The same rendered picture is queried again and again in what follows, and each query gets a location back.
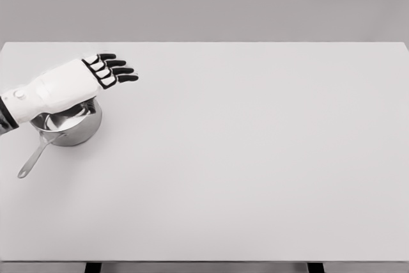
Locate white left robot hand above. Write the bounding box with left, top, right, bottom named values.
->
left=36, top=52, right=139, bottom=114

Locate steel saucepan with long handle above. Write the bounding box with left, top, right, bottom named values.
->
left=17, top=97, right=103, bottom=180

